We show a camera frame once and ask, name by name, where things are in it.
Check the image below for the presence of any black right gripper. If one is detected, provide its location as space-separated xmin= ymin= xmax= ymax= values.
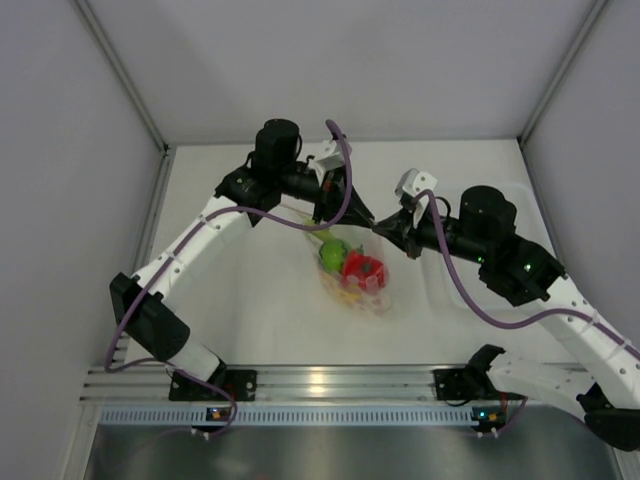
xmin=373 ymin=202 xmax=490 ymax=265

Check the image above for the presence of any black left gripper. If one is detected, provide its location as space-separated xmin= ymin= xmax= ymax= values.
xmin=275 ymin=162 xmax=373 ymax=227

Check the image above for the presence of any clear polka dot zip bag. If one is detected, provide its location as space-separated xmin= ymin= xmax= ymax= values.
xmin=303 ymin=225 xmax=392 ymax=317

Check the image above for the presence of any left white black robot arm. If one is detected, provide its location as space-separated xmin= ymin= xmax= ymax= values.
xmin=109 ymin=119 xmax=374 ymax=400

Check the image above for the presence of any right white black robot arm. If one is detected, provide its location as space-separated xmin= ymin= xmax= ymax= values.
xmin=372 ymin=185 xmax=639 ymax=451

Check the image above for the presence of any pale green toy celery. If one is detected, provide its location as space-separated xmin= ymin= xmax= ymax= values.
xmin=303 ymin=229 xmax=337 ymax=252

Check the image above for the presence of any green toy pepper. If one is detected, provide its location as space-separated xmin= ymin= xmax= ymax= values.
xmin=319 ymin=239 xmax=352 ymax=273

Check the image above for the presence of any red toy pepper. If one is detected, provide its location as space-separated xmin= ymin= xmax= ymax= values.
xmin=341 ymin=250 xmax=388 ymax=294

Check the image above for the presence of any white plastic basket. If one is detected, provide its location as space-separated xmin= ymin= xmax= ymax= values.
xmin=422 ymin=182 xmax=554 ymax=318

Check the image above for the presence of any yellow toy pepper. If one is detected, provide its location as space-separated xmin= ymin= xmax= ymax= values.
xmin=329 ymin=284 xmax=367 ymax=308

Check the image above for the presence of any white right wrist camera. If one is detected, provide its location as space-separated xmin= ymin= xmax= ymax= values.
xmin=394 ymin=168 xmax=438 ymax=198

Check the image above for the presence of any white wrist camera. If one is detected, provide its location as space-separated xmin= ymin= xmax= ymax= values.
xmin=394 ymin=168 xmax=438 ymax=198
xmin=310 ymin=140 xmax=345 ymax=179

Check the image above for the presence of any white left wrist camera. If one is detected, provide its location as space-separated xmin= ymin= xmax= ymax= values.
xmin=310 ymin=140 xmax=345 ymax=179

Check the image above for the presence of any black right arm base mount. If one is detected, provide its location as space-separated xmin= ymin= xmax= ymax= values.
xmin=433 ymin=344 xmax=505 ymax=404

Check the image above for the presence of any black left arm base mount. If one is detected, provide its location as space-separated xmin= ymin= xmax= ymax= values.
xmin=168 ymin=369 xmax=257 ymax=402

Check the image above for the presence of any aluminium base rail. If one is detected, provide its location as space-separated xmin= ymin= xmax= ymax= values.
xmin=80 ymin=365 xmax=461 ymax=403

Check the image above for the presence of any aluminium frame post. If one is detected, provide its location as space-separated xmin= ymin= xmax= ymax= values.
xmin=74 ymin=0 xmax=171 ymax=156

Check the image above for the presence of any slotted white cable duct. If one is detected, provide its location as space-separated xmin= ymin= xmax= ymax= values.
xmin=99 ymin=405 xmax=488 ymax=427

